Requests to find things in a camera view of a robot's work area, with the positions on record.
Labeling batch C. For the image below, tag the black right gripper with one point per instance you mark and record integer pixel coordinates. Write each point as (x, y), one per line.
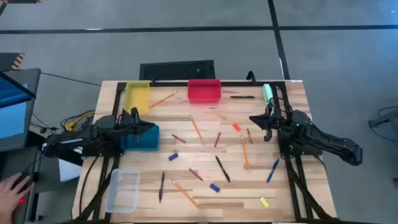
(273, 123)

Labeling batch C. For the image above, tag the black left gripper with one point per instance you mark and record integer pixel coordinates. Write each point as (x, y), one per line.
(132, 126)

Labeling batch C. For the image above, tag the teal plastic bin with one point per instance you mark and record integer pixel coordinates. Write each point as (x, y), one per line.
(150, 141)

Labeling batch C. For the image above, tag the red crayon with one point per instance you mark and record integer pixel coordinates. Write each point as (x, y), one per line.
(196, 174)
(249, 136)
(178, 138)
(217, 139)

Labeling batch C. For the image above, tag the orange eraser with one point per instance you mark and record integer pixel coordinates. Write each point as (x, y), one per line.
(236, 127)

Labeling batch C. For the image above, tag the orange pencil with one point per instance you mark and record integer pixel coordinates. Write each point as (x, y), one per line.
(163, 99)
(244, 152)
(185, 193)
(197, 129)

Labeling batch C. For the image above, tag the black pen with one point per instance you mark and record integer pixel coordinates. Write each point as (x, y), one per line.
(222, 168)
(242, 97)

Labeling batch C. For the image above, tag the blue eraser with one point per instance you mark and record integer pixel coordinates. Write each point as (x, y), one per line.
(214, 187)
(173, 156)

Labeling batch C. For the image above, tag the blue pen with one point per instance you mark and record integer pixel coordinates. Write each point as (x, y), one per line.
(272, 170)

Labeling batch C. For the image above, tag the purple pen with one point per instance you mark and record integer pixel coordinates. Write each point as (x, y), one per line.
(161, 187)

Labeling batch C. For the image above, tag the yellow eraser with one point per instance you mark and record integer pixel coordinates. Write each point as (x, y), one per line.
(264, 202)

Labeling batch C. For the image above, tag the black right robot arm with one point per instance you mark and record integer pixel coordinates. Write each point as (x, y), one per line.
(326, 140)

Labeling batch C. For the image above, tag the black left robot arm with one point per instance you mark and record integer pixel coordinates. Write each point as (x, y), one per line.
(93, 137)

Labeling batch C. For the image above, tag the mint green stapler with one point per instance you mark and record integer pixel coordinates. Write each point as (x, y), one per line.
(267, 91)

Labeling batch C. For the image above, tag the yellow plastic bin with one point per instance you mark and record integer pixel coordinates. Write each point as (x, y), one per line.
(136, 96)

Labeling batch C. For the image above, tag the black floor vent grate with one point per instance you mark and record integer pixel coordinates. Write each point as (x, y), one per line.
(177, 70)

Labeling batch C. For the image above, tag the red plastic bin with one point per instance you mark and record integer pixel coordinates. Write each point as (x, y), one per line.
(203, 93)

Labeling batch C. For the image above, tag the clear plastic bin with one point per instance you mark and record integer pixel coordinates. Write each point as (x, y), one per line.
(122, 193)

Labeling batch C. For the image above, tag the white paper sheet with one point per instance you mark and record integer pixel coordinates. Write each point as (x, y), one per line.
(68, 171)

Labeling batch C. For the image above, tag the laptop with blue screen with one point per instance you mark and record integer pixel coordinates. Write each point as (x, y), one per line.
(12, 121)

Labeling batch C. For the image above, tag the grey side desk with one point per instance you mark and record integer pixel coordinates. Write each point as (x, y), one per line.
(7, 161)

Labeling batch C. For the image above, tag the black computer mouse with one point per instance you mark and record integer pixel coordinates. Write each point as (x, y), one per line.
(21, 201)

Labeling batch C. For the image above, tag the black panel with hazard stripes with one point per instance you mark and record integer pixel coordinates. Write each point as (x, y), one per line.
(7, 60)

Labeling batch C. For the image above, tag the person's hand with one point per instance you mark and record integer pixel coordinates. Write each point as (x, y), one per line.
(9, 199)

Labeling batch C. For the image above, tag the black aluminium table frame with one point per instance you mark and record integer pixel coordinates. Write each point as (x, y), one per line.
(174, 83)

